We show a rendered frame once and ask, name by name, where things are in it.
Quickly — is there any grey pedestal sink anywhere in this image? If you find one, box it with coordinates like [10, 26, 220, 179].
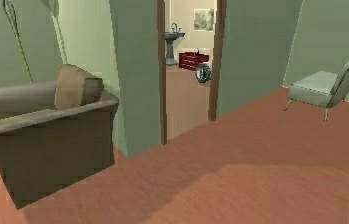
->
[164, 22, 186, 67]

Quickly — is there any thin floor lamp pole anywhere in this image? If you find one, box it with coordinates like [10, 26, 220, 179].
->
[2, 0, 34, 84]

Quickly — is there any pale grey chair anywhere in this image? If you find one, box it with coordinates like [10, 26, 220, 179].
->
[283, 59, 349, 122]

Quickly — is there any round grey black object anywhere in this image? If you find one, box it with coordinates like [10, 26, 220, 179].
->
[194, 62, 212, 84]

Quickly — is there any red drawer cabinet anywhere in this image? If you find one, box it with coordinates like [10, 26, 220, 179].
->
[178, 50, 211, 72]

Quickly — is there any framed wall picture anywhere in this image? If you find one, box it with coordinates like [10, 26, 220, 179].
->
[193, 8, 216, 33]

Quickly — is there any brown armchair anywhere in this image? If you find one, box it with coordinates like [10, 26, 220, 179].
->
[0, 79, 120, 210]

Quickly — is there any tan cushion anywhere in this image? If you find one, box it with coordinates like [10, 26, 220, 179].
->
[54, 63, 105, 111]

